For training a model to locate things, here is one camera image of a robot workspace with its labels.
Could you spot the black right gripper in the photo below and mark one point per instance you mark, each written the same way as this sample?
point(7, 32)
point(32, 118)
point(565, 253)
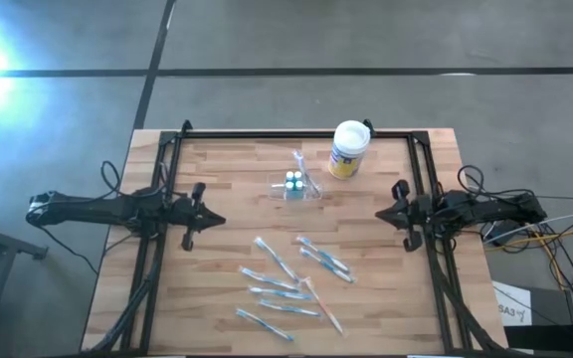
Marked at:
point(402, 191)

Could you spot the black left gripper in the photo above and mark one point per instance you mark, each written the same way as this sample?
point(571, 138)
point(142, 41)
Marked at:
point(197, 191)

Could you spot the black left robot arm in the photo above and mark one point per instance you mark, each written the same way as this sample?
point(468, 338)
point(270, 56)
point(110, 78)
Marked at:
point(92, 209)

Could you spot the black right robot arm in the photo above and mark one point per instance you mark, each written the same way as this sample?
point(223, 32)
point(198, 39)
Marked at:
point(490, 206)

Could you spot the white disinfecting wipes canister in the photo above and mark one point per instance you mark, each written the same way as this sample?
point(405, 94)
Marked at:
point(350, 149)

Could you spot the black case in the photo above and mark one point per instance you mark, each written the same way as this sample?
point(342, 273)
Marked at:
point(555, 338)

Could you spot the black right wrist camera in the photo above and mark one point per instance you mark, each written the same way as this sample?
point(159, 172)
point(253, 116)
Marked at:
point(426, 211)

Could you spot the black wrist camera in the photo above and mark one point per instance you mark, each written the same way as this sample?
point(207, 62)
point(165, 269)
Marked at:
point(177, 211)
point(426, 211)

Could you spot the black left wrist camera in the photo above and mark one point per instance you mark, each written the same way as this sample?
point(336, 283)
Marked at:
point(177, 211)

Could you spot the black aluminium table frame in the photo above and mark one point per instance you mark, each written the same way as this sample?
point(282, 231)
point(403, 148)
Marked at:
point(227, 133)

